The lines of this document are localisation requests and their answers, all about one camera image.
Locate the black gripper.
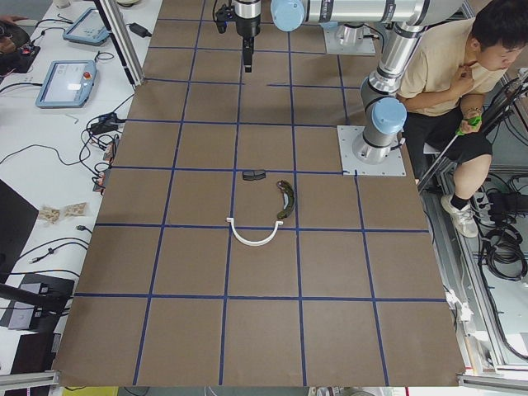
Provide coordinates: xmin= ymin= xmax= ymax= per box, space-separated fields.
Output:
xmin=233 ymin=0 xmax=261 ymax=73

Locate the black power adapter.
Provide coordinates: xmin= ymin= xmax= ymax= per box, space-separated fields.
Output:
xmin=88 ymin=117 xmax=120 ymax=135
xmin=128 ymin=22 xmax=152 ymax=38

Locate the black brake pad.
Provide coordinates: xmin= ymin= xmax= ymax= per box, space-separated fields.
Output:
xmin=242 ymin=169 xmax=266 ymax=182

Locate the olive brake shoe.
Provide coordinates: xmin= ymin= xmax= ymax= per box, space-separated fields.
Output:
xmin=276 ymin=180 xmax=296 ymax=220

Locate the blue teach pendant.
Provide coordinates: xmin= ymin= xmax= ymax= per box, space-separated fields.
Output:
xmin=63 ymin=7 xmax=109 ymax=46
xmin=35 ymin=59 xmax=97 ymax=109

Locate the white curved plastic part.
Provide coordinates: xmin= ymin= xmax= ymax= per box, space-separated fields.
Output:
xmin=225 ymin=217 xmax=284 ymax=248

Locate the person in beige shirt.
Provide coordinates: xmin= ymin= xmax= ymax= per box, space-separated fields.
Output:
xmin=397 ymin=1 xmax=527 ymax=238

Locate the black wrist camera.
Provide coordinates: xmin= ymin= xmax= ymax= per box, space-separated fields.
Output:
xmin=213 ymin=4 xmax=233 ymax=34

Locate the aluminium frame post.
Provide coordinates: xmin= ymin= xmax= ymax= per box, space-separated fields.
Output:
xmin=94 ymin=0 xmax=144 ymax=87

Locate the green handled tool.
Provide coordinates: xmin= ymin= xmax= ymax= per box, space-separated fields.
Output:
xmin=455 ymin=115 xmax=482 ymax=136

